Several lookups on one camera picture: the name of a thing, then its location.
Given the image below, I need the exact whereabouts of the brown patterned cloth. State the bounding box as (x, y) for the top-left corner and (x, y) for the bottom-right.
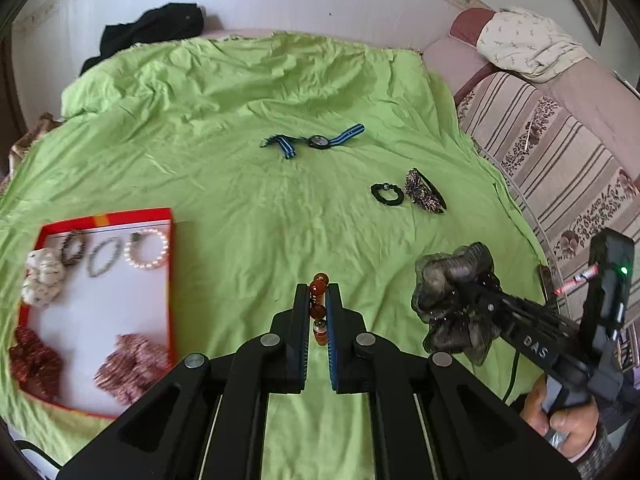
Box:
(10, 112), (63, 171)

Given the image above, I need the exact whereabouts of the black hair tie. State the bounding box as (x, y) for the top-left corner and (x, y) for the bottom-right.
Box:
(370, 182), (403, 207)

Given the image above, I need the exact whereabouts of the pink plaid scrunchie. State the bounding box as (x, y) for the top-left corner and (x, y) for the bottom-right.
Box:
(94, 334), (172, 403)

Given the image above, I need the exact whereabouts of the green bedsheet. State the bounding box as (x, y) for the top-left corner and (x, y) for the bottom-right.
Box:
(0, 34), (556, 480)

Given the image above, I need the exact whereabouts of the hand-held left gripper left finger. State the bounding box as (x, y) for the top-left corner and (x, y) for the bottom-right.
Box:
(57, 282), (312, 480)

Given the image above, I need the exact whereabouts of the dark red dotted scrunchie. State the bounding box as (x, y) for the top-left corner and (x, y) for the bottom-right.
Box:
(9, 326), (65, 402)

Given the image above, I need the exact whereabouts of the red white striped stick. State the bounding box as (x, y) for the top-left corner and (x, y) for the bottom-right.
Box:
(552, 266), (601, 295)

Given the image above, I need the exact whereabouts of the striped floral sofa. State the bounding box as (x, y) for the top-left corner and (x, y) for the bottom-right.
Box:
(422, 7), (640, 311)

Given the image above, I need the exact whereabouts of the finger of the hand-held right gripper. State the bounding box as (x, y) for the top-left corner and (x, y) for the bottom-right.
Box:
(470, 312), (511, 343)
(460, 280), (523, 311)

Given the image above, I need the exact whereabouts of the rhinestone hair clip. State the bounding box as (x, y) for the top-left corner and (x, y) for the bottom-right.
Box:
(404, 168), (448, 215)

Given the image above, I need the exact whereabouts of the grey bead bracelet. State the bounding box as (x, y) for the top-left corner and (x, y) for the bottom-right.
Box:
(86, 236), (122, 278)

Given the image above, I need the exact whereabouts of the person's right forearm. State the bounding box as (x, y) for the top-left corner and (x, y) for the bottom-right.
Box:
(565, 400), (640, 480)

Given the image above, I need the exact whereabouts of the black cable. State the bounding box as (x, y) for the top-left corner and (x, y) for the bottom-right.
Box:
(502, 345), (523, 403)

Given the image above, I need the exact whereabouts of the black cloth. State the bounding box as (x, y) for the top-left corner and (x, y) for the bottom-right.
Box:
(80, 3), (205, 75)

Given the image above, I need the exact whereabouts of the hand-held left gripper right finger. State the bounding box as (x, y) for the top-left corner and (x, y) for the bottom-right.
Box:
(326, 282), (582, 480)

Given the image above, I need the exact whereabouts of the blue striped strap watch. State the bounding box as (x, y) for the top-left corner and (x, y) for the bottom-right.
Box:
(260, 124), (366, 161)

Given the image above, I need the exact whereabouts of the grey sheer scrunchie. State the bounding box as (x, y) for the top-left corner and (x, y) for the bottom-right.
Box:
(411, 241), (502, 366)

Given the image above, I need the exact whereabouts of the white patterned cloth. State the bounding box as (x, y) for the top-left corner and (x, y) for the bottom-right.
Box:
(476, 7), (593, 83)

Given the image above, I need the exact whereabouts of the person's right hand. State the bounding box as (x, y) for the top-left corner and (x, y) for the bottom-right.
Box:
(520, 377), (608, 462)

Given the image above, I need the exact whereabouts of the red bead bracelet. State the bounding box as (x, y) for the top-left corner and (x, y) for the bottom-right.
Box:
(309, 272), (330, 348)

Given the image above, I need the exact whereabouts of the white dotted scrunchie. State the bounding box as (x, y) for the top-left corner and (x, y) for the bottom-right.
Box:
(21, 248), (68, 307)

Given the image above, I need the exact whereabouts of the red cardboard box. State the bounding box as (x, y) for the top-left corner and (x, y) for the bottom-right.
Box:
(17, 207), (177, 420)

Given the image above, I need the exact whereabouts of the white pearl bracelet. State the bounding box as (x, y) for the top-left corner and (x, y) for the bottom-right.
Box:
(125, 228), (168, 272)

